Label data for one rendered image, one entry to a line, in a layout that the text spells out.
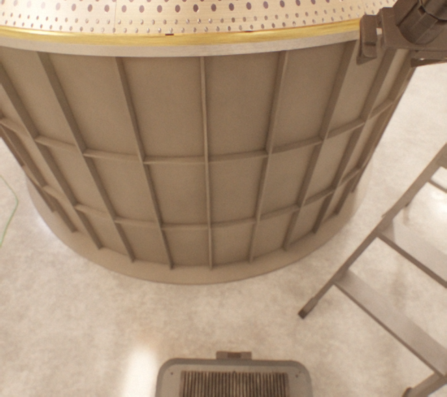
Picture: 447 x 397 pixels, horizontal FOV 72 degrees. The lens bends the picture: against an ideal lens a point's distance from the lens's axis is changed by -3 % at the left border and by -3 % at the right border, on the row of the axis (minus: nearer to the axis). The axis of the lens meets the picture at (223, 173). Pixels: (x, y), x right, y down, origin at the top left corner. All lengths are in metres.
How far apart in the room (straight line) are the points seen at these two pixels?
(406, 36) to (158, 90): 0.55
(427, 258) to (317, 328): 0.64
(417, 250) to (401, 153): 1.33
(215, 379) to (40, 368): 0.77
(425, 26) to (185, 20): 0.44
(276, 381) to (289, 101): 0.90
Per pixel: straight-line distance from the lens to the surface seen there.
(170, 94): 0.83
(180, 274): 1.60
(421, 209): 2.14
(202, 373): 1.24
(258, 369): 1.24
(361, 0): 0.89
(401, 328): 1.37
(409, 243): 1.15
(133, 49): 0.73
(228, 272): 1.59
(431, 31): 0.52
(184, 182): 1.07
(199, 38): 0.71
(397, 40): 0.54
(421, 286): 1.86
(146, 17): 0.74
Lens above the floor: 1.48
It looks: 49 degrees down
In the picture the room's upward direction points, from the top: 1 degrees clockwise
